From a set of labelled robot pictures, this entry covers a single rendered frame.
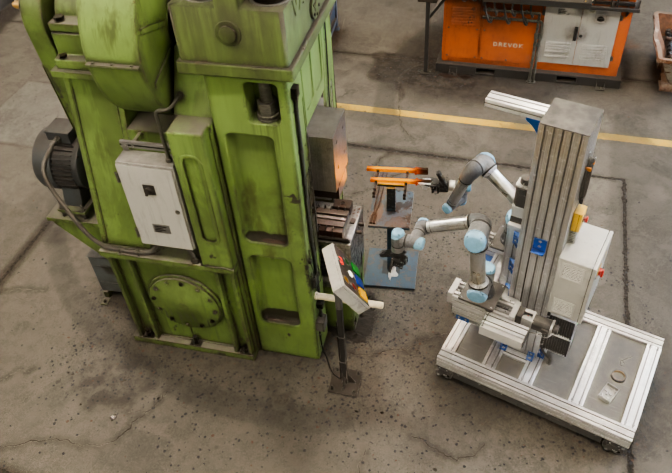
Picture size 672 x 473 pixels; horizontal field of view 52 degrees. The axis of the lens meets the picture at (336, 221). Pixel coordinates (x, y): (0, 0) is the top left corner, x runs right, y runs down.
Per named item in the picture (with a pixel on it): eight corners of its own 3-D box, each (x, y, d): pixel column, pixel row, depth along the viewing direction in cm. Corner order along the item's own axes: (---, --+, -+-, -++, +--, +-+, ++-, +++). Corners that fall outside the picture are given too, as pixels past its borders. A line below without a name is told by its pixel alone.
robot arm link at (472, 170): (474, 177, 435) (449, 218, 476) (484, 169, 441) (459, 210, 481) (460, 165, 439) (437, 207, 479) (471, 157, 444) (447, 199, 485)
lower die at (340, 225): (349, 219, 457) (348, 209, 451) (342, 240, 443) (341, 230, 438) (288, 211, 466) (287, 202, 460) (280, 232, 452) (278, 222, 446)
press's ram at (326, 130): (350, 153, 436) (348, 99, 408) (336, 192, 409) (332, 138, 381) (287, 146, 444) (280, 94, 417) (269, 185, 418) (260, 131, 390)
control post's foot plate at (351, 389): (364, 371, 478) (363, 363, 472) (357, 398, 463) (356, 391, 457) (333, 366, 483) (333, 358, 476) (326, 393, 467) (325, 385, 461)
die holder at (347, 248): (364, 251, 497) (362, 205, 466) (353, 290, 470) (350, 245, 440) (290, 241, 509) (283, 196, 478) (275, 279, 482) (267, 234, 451)
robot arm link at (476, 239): (492, 289, 405) (491, 220, 370) (486, 308, 395) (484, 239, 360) (472, 285, 410) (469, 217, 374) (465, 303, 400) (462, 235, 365)
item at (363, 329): (390, 292, 528) (390, 291, 527) (376, 354, 488) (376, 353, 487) (341, 285, 536) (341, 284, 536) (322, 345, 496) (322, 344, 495)
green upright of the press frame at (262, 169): (328, 331, 505) (298, 51, 347) (319, 360, 487) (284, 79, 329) (271, 322, 514) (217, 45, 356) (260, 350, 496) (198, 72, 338)
